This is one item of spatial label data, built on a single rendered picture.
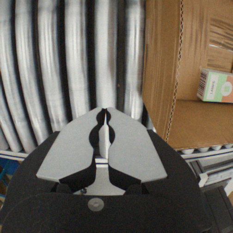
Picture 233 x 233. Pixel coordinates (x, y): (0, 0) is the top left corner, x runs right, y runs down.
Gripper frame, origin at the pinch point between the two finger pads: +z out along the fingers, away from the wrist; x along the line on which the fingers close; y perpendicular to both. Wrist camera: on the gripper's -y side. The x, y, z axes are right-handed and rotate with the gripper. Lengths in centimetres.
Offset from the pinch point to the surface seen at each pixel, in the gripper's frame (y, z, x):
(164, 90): 0.2, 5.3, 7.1
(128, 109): 10.3, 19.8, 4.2
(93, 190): 165, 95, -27
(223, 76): -0.3, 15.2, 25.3
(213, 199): 54, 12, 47
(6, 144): 23.6, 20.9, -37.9
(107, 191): 168, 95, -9
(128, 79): 3.1, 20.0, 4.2
